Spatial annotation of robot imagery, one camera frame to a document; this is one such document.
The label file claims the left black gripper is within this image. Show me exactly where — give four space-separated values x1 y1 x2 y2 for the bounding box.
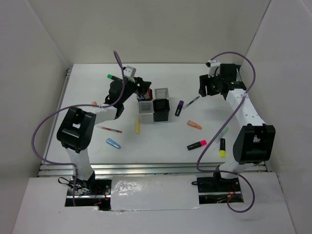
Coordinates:
119 77 151 104

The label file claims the clear green gel pen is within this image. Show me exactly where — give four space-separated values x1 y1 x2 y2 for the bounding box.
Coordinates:
183 96 200 109

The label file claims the green black highlighter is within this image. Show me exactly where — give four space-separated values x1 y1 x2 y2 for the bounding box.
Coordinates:
107 74 122 81

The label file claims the purple black highlighter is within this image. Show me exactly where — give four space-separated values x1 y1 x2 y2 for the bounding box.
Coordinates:
175 100 184 117

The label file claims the red gel pen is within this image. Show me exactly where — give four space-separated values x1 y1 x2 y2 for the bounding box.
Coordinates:
98 126 122 133

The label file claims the red ballpoint pen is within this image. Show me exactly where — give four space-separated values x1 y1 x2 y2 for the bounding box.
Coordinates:
146 88 153 99

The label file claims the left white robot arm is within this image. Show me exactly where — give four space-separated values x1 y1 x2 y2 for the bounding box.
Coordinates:
57 77 152 195

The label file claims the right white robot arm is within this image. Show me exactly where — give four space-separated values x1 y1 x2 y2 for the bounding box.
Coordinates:
199 60 275 191

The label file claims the black back-left pen holder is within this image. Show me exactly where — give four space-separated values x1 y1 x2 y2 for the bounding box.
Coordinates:
144 94 153 101

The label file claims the white back-right pen holder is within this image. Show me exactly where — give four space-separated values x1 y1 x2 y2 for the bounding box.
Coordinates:
155 88 169 99

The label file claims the white front-left pen holder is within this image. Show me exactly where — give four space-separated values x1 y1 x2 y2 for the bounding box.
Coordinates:
138 100 154 123

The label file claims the black front-right pen holder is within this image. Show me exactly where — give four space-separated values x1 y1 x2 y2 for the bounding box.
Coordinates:
153 99 170 122

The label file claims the yellow pastel highlighter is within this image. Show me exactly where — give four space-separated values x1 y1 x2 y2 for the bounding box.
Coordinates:
135 117 140 134

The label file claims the orange transparent correction tape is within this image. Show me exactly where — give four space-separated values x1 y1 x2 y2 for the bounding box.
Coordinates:
187 120 202 130

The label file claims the green pastel highlighter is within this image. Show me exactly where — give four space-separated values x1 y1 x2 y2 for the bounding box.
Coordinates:
214 126 229 143

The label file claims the pink black highlighter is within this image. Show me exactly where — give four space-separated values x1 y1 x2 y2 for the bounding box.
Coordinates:
187 140 207 151

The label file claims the yellow black highlighter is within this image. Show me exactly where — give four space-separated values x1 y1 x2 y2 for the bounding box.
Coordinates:
219 138 226 158

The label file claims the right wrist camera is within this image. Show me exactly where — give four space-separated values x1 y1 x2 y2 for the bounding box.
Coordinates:
206 60 220 77

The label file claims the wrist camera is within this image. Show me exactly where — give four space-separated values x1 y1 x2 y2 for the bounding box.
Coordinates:
206 60 220 77
123 66 137 83

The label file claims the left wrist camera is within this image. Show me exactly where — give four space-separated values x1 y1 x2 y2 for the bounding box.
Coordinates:
123 66 137 83

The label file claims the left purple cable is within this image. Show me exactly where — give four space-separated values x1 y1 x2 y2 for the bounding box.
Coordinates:
32 50 127 207

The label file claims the purple cable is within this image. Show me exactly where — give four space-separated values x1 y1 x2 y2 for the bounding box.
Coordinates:
196 51 256 213
32 50 127 207

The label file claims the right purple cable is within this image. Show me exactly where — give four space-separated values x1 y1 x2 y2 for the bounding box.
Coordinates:
196 51 256 213

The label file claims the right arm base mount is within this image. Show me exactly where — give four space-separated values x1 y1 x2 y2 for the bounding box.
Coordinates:
191 173 243 204

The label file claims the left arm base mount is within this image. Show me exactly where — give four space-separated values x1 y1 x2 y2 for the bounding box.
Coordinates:
58 177 112 211

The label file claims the aluminium rail frame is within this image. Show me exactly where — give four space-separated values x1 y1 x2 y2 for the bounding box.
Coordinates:
38 63 273 176

